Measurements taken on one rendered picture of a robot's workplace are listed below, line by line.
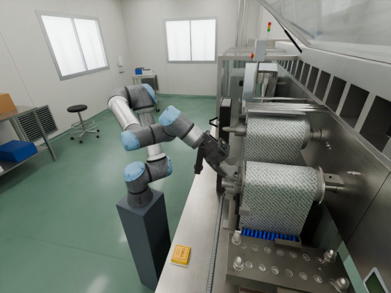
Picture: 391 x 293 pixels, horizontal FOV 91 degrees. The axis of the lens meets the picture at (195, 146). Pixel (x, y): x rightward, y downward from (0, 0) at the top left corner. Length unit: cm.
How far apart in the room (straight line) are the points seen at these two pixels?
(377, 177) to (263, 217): 38
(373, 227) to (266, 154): 44
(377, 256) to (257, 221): 36
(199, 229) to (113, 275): 118
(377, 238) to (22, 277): 240
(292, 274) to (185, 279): 40
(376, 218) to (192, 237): 69
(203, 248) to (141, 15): 643
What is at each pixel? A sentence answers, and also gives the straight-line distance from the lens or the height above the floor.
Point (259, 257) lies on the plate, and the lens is 84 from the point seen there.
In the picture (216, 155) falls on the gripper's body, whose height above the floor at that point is 136.
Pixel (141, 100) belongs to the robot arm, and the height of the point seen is 145.
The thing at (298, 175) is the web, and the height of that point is 130.
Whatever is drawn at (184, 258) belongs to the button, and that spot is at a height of 92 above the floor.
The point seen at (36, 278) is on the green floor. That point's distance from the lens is 236.
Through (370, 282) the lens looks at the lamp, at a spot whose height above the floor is 118.
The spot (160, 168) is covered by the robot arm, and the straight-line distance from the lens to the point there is 109.
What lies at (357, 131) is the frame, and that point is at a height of 146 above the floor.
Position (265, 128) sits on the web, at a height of 138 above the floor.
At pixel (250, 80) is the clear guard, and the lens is 162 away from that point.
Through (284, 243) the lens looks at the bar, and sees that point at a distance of 88.
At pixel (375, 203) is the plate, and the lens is 71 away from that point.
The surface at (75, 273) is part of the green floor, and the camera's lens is 221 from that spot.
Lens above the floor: 173
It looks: 30 degrees down
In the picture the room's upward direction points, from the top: 1 degrees counter-clockwise
